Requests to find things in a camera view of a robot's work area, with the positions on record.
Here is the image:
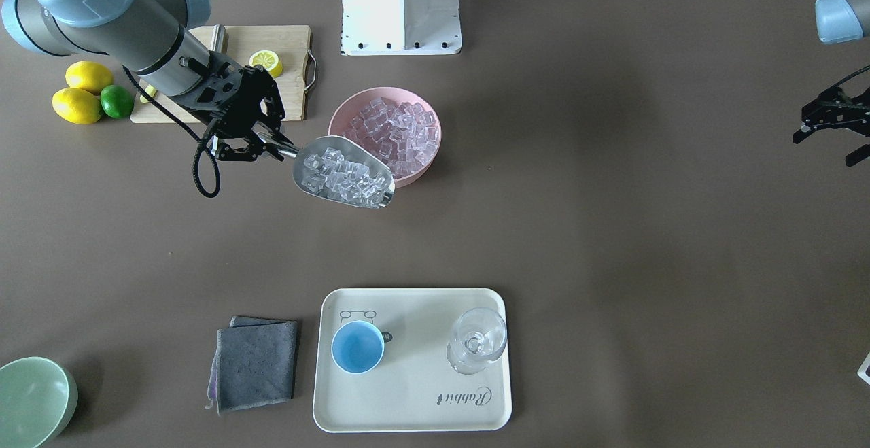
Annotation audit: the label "steel ice scoop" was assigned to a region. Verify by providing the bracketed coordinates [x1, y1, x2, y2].
[258, 132, 396, 209]

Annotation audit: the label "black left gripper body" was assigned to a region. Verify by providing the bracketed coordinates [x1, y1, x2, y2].
[801, 88, 869, 137]

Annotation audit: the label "wooden cutting board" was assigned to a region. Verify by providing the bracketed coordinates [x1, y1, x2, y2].
[130, 24, 311, 128]

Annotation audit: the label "steel muddler rod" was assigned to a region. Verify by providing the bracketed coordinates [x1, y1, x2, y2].
[209, 24, 229, 54]

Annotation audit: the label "clear wine glass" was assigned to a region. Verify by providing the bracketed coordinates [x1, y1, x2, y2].
[445, 307, 508, 375]

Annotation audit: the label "yellow lemon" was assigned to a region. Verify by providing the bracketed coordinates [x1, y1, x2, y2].
[65, 61, 114, 96]
[52, 88, 103, 125]

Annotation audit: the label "half lemon slice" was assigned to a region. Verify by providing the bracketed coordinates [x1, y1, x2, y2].
[248, 50, 283, 78]

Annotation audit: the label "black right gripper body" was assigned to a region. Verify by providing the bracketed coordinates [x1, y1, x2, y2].
[176, 54, 285, 141]

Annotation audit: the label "pink bowl of ice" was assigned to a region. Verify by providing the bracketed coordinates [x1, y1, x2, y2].
[328, 88, 443, 188]

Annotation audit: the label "ice cubes in scoop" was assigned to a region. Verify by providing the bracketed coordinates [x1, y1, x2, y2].
[301, 148, 389, 207]

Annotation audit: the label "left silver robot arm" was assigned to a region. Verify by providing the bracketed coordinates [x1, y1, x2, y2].
[793, 0, 869, 144]

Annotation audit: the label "yellow plastic knife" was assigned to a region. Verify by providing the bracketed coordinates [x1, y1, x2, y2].
[139, 84, 158, 104]

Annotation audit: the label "green lime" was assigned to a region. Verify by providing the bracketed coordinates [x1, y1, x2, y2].
[99, 84, 135, 119]

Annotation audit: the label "mint green bowl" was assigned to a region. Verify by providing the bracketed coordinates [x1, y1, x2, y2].
[1, 356, 78, 447]

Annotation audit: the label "light blue cup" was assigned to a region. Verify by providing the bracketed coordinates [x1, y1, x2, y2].
[330, 320, 386, 375]

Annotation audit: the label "cream serving tray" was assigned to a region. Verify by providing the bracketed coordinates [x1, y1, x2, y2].
[313, 288, 512, 433]

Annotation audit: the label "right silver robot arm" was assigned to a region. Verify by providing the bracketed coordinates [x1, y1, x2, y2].
[2, 0, 291, 162]

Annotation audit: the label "grey folded cloth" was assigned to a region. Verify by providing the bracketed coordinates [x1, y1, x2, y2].
[206, 315, 300, 415]

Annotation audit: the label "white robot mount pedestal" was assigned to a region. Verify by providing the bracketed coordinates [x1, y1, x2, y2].
[340, 0, 463, 56]

